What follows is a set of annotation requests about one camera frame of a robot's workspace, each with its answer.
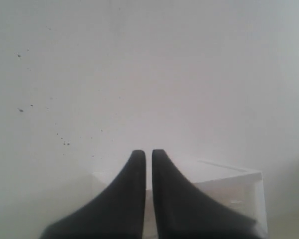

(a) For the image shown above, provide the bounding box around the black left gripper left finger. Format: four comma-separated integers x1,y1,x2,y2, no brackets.
41,150,146,239

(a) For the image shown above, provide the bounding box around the white plastic drawer cabinet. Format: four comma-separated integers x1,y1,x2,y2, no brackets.
92,154,268,239

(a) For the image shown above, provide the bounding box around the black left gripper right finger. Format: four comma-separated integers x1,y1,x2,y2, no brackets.
152,149,264,239

